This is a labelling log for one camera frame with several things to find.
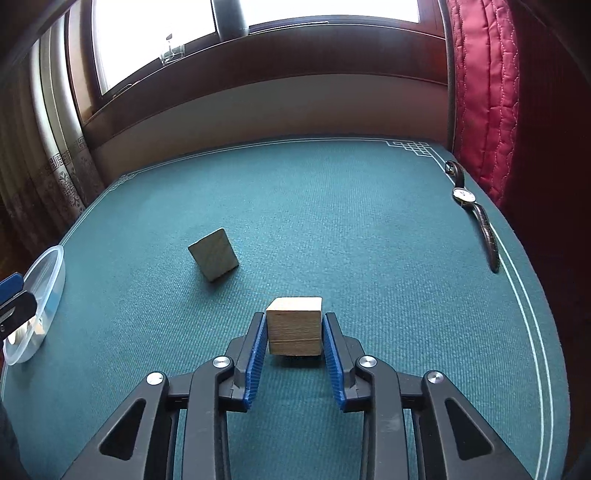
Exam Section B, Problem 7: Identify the beige patterned curtain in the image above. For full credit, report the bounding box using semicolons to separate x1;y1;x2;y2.
0;28;105;259

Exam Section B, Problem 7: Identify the clear plastic bowl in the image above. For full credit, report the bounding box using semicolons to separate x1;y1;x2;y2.
2;246;66;366

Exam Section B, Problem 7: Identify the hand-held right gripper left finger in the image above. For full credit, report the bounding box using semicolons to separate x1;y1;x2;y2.
62;311;269;480

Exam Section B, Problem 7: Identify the red quilted cushion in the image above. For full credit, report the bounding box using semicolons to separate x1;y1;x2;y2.
445;0;591;347

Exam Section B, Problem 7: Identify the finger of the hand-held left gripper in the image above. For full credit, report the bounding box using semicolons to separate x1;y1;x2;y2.
0;272;24;303
0;292;38;342

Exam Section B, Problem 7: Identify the dark window post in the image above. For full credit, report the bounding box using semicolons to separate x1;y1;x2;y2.
211;0;250;40

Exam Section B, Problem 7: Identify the green table cloth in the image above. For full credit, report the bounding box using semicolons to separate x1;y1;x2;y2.
0;136;566;480

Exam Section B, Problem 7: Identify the plain wooden wedge block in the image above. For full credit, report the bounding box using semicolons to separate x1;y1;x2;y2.
266;296;323;357
188;227;240;282

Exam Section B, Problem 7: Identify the wooden framed window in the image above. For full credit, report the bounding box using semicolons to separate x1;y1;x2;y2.
90;0;444;97

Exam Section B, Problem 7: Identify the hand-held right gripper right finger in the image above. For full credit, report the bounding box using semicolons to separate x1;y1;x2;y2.
322;312;532;480

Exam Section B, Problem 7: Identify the black strap wristwatch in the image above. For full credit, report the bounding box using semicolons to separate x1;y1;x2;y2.
444;160;501;273

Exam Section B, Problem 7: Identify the clear drinking glass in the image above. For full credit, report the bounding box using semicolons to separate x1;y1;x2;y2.
160;33;186;64

